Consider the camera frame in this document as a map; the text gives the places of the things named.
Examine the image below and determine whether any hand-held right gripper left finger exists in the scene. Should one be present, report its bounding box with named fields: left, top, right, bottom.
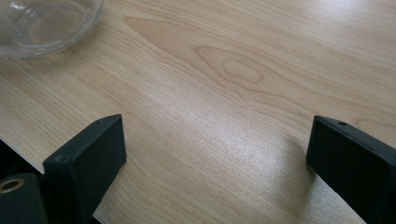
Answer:
left=42, top=113, right=128, bottom=224

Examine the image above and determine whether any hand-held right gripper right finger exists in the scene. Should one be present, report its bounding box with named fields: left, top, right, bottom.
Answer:
left=305, top=115, right=396, bottom=224

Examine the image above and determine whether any clear glass bowl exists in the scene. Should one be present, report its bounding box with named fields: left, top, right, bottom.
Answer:
left=0, top=0, right=106, bottom=59

